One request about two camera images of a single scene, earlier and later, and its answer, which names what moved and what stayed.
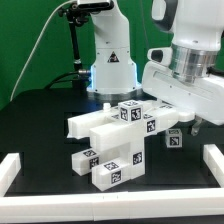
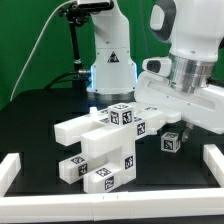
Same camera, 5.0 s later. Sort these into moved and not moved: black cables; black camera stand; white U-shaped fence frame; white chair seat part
Moved: white chair seat part
Not moved: white U-shaped fence frame; black camera stand; black cables
